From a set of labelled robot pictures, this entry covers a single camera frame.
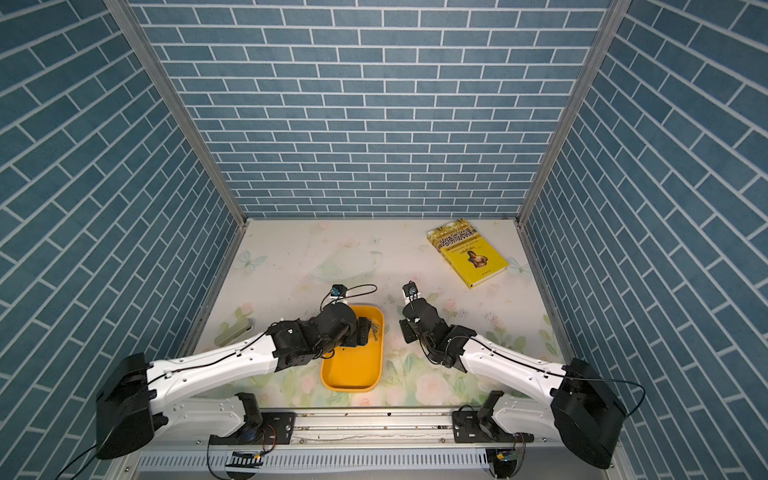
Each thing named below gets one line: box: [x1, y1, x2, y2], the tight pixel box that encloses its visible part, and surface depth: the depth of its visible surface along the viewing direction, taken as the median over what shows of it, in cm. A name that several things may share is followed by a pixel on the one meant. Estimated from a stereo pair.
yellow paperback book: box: [427, 218, 510, 289], surface depth 110 cm
